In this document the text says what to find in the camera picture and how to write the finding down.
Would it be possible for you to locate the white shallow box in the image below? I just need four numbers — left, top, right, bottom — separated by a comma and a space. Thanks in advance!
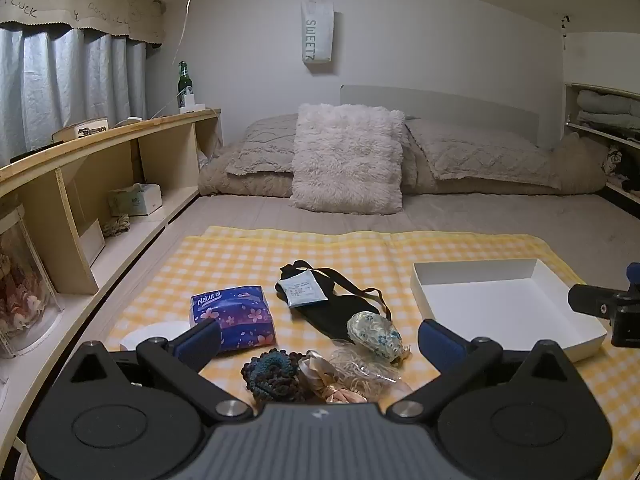
410, 258, 608, 363

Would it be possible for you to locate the wooden shelf unit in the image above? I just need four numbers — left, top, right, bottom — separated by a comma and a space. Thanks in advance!
0, 107, 223, 461

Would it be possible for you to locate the folded pale cloth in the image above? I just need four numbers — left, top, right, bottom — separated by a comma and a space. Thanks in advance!
577, 91, 640, 112
577, 112, 640, 134

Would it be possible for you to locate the fluffy white pillow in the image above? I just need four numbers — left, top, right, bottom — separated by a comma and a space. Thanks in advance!
290, 103, 407, 215

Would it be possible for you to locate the small white box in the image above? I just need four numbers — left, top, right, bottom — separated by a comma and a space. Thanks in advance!
178, 91, 206, 113

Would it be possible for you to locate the white hanging cable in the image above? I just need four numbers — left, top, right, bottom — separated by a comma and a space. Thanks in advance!
150, 0, 201, 117

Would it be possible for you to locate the white face mask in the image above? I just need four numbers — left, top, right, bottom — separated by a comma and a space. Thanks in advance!
119, 321, 193, 352

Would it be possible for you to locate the pale green tissue box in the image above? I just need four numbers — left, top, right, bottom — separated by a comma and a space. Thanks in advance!
107, 183, 163, 217

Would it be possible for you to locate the beige satin scrunchie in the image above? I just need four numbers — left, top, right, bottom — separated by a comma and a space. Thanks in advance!
297, 350, 368, 405

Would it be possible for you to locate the white hanging bag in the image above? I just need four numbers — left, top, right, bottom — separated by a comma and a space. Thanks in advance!
300, 0, 335, 75

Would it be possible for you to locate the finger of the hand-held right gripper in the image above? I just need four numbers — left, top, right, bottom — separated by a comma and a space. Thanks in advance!
568, 283, 621, 319

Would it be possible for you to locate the dark patterned cloth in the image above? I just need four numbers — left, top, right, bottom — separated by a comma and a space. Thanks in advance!
605, 145, 640, 191

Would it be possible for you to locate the clear bag of hair ties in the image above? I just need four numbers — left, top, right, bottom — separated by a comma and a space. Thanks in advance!
330, 342, 413, 401

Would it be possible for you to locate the white flat card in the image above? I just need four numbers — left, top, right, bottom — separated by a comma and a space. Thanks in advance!
80, 220, 106, 266

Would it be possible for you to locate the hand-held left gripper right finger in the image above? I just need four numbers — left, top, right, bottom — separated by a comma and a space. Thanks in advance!
387, 319, 586, 420

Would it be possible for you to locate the yellow checked cloth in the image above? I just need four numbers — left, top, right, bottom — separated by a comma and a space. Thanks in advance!
102, 225, 640, 480

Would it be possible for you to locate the white side shelf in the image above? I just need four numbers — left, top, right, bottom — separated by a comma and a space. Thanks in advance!
562, 82, 640, 206

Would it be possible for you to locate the floral fabric pouch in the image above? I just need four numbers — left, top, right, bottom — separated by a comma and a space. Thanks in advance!
346, 311, 407, 363

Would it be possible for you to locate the black eye mask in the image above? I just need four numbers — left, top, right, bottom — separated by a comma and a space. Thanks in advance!
275, 260, 393, 341

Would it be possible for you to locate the white paper sachet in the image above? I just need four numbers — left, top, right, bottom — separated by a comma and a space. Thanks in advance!
277, 271, 328, 308

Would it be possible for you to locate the grey curtain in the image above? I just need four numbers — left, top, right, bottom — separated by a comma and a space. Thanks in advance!
0, 25, 148, 166

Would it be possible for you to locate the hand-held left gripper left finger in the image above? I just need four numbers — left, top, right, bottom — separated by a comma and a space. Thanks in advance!
65, 317, 255, 420

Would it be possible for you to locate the white headboard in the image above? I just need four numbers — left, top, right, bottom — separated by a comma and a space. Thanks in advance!
340, 85, 541, 133

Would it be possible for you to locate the beige duvet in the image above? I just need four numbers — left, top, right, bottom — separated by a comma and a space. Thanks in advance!
197, 132, 608, 198

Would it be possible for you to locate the green glass bottle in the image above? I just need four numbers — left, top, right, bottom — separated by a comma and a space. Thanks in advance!
176, 61, 193, 108

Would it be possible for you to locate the dark crochet scrunchie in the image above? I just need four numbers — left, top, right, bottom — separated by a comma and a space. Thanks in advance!
241, 348, 307, 403

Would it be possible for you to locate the purple floral tissue packet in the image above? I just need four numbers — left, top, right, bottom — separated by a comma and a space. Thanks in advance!
190, 285, 276, 352

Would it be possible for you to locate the clear bag with dolls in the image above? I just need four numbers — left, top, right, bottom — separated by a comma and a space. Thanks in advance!
0, 205, 63, 358

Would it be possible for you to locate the coiled rope bundle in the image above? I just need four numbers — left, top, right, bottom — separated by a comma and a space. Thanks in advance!
101, 213, 131, 238

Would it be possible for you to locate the black flat object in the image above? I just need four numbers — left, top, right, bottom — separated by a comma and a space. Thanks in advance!
10, 142, 56, 163

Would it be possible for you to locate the beige quilted pillow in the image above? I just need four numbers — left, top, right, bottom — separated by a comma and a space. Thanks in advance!
405, 119, 563, 190
225, 114, 301, 178

